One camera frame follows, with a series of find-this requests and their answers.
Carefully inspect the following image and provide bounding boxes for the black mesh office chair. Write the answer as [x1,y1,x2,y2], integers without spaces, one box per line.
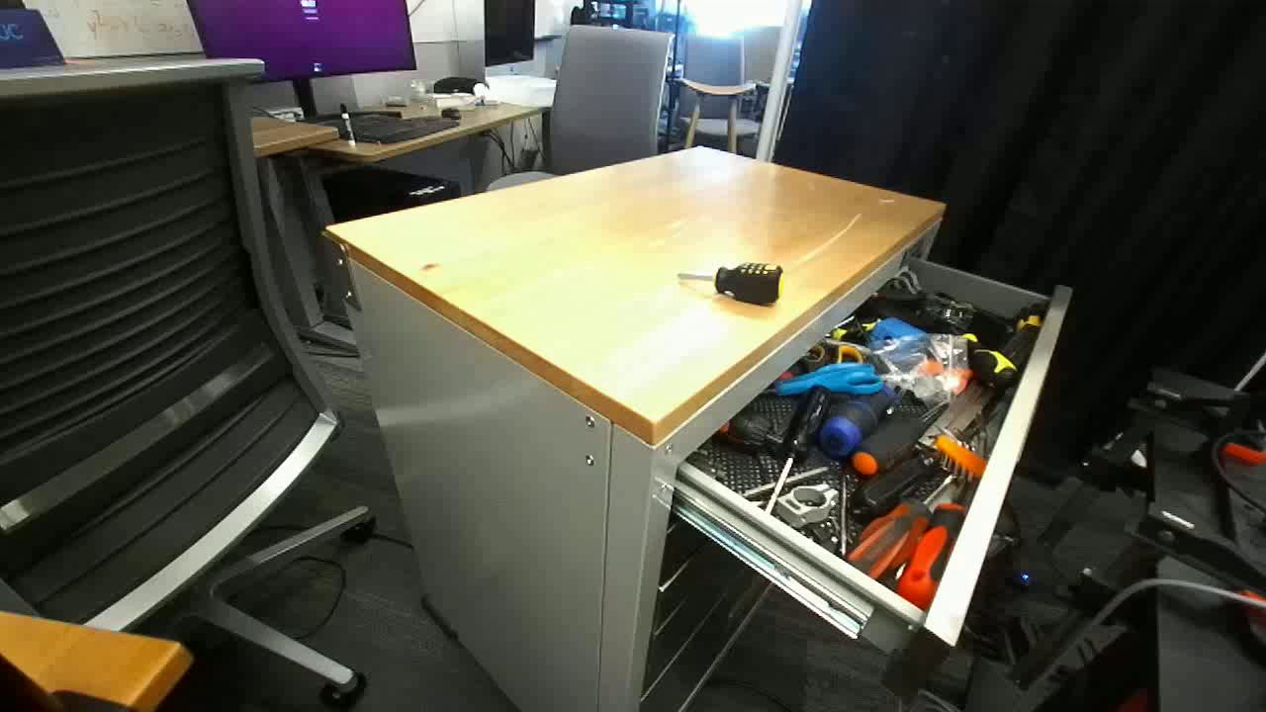
[0,59,374,709]

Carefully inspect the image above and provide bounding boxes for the black keyboard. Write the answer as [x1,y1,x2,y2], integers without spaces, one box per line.
[333,117,461,144]

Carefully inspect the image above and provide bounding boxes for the purple computer monitor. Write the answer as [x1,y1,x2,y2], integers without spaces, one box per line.
[186,0,417,81]

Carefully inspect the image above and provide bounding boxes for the orange handled pliers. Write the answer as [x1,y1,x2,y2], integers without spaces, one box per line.
[848,502,965,611]

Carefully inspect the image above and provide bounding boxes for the black stubby screwdriver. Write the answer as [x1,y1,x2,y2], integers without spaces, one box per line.
[686,260,783,305]

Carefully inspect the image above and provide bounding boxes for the black curtain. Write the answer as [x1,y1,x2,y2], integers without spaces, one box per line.
[776,0,1266,457]

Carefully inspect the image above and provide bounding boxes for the grey metal tool drawer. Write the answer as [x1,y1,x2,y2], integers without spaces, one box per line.
[674,260,1073,651]

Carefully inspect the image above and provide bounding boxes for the blue round tool handle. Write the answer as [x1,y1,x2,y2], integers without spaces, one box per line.
[821,399,881,458]

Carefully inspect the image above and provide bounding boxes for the orange black screwdriver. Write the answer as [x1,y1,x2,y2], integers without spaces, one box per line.
[848,399,955,485]

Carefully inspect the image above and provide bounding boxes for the blue plastic tool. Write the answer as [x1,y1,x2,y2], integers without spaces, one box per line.
[776,365,881,399]

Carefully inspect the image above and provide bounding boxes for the wooden chair in background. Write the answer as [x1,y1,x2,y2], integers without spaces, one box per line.
[678,31,772,155]

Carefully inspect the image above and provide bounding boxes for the grey fabric office chair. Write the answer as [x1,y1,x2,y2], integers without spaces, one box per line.
[496,24,674,189]

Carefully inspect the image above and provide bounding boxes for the black equipment with cables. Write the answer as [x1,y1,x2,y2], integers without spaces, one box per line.
[1012,371,1266,712]

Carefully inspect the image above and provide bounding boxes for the wooden office desk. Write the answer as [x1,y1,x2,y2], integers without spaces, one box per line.
[250,103,533,165]

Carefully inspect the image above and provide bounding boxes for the grey cabinet with wooden top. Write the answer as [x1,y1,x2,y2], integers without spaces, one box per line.
[329,150,941,712]

